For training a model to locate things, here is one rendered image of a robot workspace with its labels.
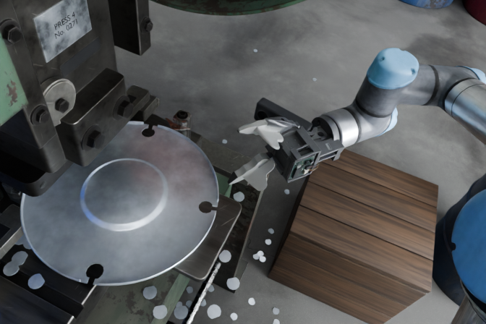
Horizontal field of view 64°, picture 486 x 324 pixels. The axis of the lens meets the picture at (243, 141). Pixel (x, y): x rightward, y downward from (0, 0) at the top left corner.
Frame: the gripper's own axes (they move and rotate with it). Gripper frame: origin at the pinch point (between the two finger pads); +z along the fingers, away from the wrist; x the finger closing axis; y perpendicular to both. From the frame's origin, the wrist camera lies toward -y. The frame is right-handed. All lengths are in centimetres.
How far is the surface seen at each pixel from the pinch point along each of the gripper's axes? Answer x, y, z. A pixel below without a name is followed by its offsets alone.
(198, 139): 7.6, -11.3, 0.5
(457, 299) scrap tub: 75, 38, -80
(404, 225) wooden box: 43, 15, -56
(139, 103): 2.7, -20.4, 9.4
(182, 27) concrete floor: 78, -143, -52
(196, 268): 0.1, 15.9, 13.3
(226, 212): 0.1, 9.7, 5.5
